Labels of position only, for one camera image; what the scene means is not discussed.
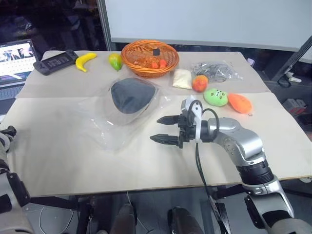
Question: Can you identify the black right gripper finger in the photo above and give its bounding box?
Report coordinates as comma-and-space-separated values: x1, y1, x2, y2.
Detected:
149, 133, 180, 147
156, 115, 180, 126

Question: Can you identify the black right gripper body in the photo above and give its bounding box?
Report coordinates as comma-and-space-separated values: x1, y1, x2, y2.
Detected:
177, 112, 197, 150

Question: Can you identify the clear plastic bag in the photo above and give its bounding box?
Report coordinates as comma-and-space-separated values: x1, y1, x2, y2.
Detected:
77, 76, 169, 154

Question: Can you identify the clear bag of dark parts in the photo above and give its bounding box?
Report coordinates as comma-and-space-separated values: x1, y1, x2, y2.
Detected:
191, 60, 244, 82

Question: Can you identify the white powder packet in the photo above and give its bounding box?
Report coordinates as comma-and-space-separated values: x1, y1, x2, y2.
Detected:
172, 68, 193, 90

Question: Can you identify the green round plush toy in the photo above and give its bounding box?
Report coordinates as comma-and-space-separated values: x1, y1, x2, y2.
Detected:
203, 88, 230, 107

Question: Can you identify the red orange toy peach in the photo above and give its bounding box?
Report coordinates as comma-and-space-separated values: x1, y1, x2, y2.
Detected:
192, 75, 209, 93

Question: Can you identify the orange plush toy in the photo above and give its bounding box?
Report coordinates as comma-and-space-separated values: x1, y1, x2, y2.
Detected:
228, 93, 253, 114

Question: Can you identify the orange wicker basket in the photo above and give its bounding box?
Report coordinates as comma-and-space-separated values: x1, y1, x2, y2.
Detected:
120, 39, 180, 79

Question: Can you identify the green yellow toy mango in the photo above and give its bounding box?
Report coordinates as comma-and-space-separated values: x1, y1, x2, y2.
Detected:
108, 53, 123, 72

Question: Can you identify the dark rounded shape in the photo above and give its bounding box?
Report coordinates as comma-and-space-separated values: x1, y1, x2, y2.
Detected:
116, 203, 137, 234
167, 206, 204, 234

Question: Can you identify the yellow toy banana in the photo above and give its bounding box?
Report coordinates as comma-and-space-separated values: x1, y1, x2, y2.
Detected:
75, 52, 98, 73

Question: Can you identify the white whiteboard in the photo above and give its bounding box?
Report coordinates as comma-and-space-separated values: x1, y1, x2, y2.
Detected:
98, 0, 312, 52

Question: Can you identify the white power strip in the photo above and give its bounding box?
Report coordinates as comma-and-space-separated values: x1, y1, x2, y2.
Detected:
284, 72, 302, 83

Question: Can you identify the black whiteboard stand leg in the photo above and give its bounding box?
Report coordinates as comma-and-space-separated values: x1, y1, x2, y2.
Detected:
270, 36, 312, 81

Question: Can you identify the black handheld game console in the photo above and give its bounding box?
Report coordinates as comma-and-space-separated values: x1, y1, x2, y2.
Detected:
32, 49, 79, 77

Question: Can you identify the open laptop computer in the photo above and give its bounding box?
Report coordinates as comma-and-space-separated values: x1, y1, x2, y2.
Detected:
0, 39, 38, 116

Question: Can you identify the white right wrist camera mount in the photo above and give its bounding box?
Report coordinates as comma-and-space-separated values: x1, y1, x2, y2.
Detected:
181, 95, 204, 144

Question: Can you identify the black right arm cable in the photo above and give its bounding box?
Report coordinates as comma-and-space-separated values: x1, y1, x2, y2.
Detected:
188, 99, 223, 234

